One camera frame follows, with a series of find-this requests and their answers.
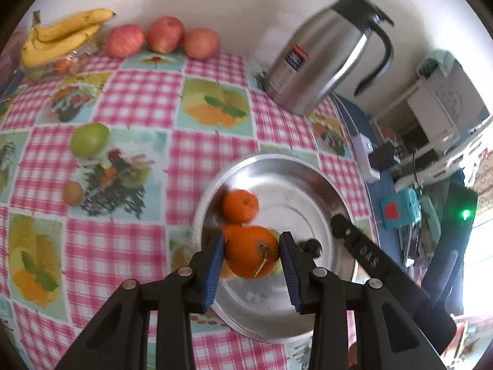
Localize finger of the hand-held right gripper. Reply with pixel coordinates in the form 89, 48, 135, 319
330, 215, 429, 306

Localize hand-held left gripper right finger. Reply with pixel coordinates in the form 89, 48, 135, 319
279, 231, 443, 370

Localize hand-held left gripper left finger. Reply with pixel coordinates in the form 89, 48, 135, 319
54, 232, 226, 370

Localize large orange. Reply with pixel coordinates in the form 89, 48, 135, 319
224, 224, 280, 279

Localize small orange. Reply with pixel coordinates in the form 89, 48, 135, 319
222, 189, 259, 224

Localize round steel basin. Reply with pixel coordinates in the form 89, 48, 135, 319
194, 154, 365, 342

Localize clear bag of small fruits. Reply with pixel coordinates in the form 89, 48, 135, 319
23, 42, 104, 82

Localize teal box with red patch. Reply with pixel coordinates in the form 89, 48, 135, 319
379, 189, 420, 229

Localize black power adapter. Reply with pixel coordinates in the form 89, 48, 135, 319
369, 146, 401, 170

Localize white appliance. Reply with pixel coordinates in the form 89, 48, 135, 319
407, 58, 491, 155

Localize brown kiwi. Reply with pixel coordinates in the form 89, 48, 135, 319
63, 182, 84, 206

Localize teal cloth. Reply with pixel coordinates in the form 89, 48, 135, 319
418, 48, 458, 78

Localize green apple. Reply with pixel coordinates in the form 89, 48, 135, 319
71, 123, 111, 157

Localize pink checkered fruit-print tablecloth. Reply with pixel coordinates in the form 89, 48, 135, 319
0, 48, 382, 370

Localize stainless steel thermos kettle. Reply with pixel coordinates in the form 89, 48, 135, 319
257, 0, 395, 115

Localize red apple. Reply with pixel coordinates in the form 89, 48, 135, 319
105, 25, 146, 59
146, 16, 185, 53
183, 28, 221, 60

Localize yellow banana bunch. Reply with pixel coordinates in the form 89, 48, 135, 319
20, 8, 117, 68

